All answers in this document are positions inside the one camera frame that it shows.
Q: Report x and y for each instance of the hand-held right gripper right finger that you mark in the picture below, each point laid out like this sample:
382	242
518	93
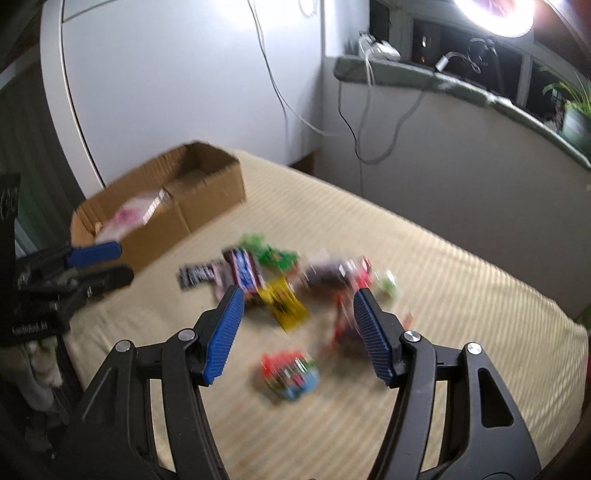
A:
374	337

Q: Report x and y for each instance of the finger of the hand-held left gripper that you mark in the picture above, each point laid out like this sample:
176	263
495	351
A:
94	253
108	278

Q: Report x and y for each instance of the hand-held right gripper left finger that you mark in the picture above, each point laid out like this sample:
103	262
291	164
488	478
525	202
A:
226	332

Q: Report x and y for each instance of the small white green candy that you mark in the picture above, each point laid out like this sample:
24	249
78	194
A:
387	282

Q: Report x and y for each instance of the yellow snack packet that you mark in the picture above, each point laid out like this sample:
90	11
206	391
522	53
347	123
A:
284	304

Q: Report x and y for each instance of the black snack packet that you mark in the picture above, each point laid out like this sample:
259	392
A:
197	274

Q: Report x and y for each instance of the dark blue chocolate bar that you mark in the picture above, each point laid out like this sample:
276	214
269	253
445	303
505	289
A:
244	270

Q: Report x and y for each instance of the dark purple snack packet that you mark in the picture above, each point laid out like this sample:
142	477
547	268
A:
330	272

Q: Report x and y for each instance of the red and blue snack packet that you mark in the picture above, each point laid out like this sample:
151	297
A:
291	376

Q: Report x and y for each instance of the green candy packet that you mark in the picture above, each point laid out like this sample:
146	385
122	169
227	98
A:
279	259

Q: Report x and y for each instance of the brown cardboard box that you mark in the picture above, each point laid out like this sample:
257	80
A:
207	194

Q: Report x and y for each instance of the pink clear snack packet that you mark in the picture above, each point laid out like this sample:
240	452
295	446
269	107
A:
131	214

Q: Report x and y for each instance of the beige cloth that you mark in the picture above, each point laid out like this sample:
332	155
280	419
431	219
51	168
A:
44	364

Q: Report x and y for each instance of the white cabinet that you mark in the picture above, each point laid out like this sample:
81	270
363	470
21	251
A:
175	83

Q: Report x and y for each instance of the grey stone window sill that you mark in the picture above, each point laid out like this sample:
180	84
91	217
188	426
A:
461	87

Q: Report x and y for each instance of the white plug connector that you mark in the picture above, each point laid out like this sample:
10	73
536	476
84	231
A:
444	62

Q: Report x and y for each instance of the white charger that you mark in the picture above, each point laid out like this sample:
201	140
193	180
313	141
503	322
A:
381	47

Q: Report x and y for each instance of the potted green plant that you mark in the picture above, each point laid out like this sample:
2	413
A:
575	115

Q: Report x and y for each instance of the black lamp gooseneck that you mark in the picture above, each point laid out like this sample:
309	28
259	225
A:
491	60

